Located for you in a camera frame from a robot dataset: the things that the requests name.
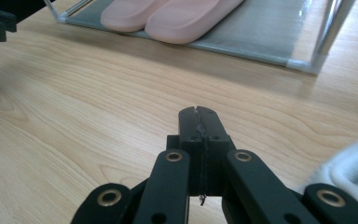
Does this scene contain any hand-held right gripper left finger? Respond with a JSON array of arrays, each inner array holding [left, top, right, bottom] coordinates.
[[167, 106, 205, 197]]

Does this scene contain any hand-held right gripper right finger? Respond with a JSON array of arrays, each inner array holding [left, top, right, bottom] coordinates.
[[198, 105, 236, 197]]

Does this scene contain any metal frame shoe rack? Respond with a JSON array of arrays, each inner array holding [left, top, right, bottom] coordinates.
[[43, 0, 358, 76]]

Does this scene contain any pink slipper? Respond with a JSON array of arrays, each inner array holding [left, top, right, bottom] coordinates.
[[145, 0, 245, 45], [100, 0, 169, 33]]

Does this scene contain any white sneaker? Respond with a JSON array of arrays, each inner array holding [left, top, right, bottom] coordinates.
[[295, 130, 358, 217]]

